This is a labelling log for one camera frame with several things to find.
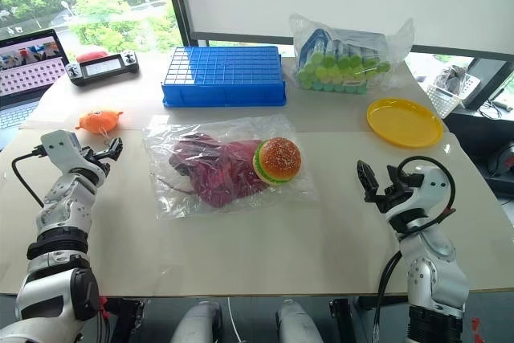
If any blue plastic grid crate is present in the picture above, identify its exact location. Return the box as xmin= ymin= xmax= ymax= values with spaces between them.
xmin=161 ymin=46 xmax=288 ymax=109

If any black equipment beside table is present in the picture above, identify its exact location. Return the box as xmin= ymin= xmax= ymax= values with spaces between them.
xmin=479 ymin=144 xmax=514 ymax=200

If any orange plush fish toy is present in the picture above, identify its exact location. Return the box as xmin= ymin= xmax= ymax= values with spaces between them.
xmin=75 ymin=107 xmax=124 ymax=137

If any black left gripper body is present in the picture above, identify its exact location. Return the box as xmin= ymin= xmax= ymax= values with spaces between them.
xmin=79 ymin=146 xmax=112 ymax=178

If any bag of green-capped tubes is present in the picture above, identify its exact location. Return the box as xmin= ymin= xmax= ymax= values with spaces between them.
xmin=288 ymin=12 xmax=416 ymax=96

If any crumpled plastic in basket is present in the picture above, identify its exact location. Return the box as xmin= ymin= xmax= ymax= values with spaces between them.
xmin=434 ymin=63 xmax=469 ymax=93

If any clear plastic bag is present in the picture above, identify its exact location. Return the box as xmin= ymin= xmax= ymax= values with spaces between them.
xmin=141 ymin=115 xmax=319 ymax=223

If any black table clamp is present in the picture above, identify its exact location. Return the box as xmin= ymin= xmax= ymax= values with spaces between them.
xmin=103 ymin=297 xmax=145 ymax=343
xmin=328 ymin=297 xmax=351 ymax=321

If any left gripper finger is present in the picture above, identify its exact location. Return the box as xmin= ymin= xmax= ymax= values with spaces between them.
xmin=92 ymin=149 xmax=120 ymax=165
xmin=106 ymin=137 xmax=124 ymax=157

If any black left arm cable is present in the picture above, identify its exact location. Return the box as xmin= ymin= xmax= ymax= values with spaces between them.
xmin=11 ymin=145 xmax=46 ymax=208

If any yellow plastic plate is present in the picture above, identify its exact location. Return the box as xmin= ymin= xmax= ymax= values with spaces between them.
xmin=365 ymin=97 xmax=445 ymax=149

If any toy hamburger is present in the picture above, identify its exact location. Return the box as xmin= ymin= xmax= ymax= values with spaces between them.
xmin=251 ymin=137 xmax=303 ymax=187

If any grey rounded robot leg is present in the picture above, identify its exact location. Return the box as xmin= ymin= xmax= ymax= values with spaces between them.
xmin=169 ymin=300 xmax=224 ymax=343
xmin=275 ymin=300 xmax=323 ymax=343

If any black monitor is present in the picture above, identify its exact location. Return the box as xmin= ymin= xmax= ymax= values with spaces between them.
xmin=460 ymin=56 xmax=514 ymax=112

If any black handheld controller with screen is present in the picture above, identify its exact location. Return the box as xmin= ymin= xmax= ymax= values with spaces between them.
xmin=64 ymin=51 xmax=141 ymax=88

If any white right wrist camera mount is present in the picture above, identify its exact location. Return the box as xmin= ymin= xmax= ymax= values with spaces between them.
xmin=400 ymin=165 xmax=453 ymax=216

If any open laptop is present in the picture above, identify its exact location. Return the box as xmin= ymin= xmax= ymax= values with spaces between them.
xmin=0 ymin=28 xmax=70 ymax=132

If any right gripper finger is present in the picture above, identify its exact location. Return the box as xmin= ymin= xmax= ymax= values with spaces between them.
xmin=385 ymin=164 xmax=404 ymax=194
xmin=356 ymin=160 xmax=381 ymax=200

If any white plastic basket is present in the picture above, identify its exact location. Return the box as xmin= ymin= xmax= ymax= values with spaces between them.
xmin=426 ymin=72 xmax=482 ymax=120

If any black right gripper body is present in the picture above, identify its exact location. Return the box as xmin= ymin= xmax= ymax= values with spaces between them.
xmin=363 ymin=172 xmax=426 ymax=214

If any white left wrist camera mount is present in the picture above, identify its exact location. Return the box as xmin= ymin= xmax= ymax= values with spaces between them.
xmin=40 ymin=129 xmax=88 ymax=172

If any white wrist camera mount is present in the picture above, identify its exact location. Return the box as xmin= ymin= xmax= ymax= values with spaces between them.
xmin=40 ymin=129 xmax=88 ymax=172
xmin=400 ymin=165 xmax=453 ymax=216

